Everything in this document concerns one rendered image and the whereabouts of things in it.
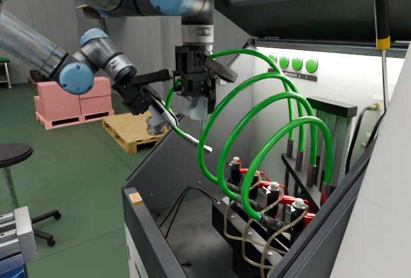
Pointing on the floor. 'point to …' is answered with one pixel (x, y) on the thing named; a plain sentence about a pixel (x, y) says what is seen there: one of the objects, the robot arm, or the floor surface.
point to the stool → (10, 156)
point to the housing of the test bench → (331, 40)
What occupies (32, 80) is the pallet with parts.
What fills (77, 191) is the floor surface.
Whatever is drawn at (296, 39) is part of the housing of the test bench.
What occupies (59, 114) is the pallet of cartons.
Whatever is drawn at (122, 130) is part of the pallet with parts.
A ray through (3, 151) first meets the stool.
